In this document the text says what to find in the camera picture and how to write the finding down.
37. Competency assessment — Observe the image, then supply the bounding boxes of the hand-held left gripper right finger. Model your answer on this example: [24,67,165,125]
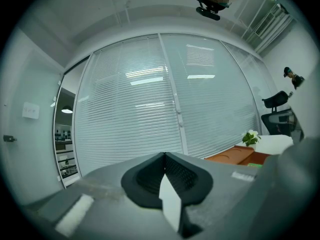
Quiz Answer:
[164,151,214,207]

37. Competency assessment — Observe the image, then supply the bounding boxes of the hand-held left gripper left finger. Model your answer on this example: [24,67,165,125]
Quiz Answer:
[120,152,166,209]

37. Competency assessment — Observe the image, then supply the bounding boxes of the brown wooden tray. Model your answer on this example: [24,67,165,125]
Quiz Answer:
[204,145,273,167]

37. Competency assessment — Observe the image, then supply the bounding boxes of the small potted green plant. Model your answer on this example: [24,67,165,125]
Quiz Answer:
[241,129,262,152]

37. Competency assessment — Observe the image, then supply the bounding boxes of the white window blinds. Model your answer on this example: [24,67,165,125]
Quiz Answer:
[73,33,267,179]

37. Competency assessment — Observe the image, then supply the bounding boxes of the shelf with dark items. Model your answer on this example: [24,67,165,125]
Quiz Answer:
[54,123,80,183]

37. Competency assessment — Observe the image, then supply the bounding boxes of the white table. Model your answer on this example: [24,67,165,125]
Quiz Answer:
[254,133,294,157]

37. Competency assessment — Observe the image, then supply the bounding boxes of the black office chair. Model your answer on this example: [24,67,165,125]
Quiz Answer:
[260,90,295,136]

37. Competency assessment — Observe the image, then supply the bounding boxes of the ceiling air conditioner unit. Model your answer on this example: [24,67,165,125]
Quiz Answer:
[252,3,294,38]

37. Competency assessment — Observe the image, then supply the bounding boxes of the white wall switch panel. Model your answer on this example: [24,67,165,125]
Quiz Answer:
[21,101,40,120]

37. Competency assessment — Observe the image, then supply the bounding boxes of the black head-mounted camera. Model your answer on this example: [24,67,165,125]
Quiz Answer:
[195,6,221,22]

